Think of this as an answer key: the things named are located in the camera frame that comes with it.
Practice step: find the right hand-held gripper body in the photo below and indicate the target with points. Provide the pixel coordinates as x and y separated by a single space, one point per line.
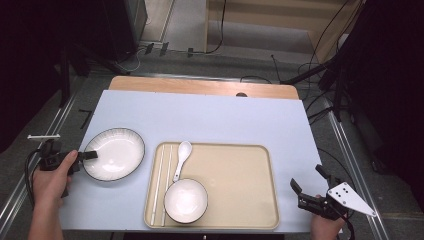
350 198

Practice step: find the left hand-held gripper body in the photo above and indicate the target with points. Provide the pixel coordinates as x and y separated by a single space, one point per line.
50 156

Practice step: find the white plate with black rim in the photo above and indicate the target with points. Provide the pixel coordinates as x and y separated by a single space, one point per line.
116 156

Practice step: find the beige plastic tray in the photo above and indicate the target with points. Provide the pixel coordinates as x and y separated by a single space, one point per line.
240 186

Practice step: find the white ceramic spoon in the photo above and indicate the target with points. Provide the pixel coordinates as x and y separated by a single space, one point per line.
184 150

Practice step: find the white bowl with black rim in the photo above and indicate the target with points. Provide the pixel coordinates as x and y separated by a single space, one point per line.
185 201

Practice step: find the person's left hand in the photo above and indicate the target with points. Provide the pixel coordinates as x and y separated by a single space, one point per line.
50 188

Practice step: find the person's right hand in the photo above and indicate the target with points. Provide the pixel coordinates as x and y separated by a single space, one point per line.
326 230

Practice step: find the black stand leg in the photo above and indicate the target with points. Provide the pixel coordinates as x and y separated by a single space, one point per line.
310 71

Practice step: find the pale blue table board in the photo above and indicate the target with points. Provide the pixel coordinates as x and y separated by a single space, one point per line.
206 120

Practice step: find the wooden table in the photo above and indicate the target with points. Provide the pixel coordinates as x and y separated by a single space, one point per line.
186 86

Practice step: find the black cabinet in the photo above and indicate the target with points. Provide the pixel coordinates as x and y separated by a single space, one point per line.
126 26

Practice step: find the light wooden shelf unit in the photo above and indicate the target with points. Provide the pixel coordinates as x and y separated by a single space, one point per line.
266 16

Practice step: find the metal floor rail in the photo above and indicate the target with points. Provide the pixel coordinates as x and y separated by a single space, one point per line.
20 186
353 160

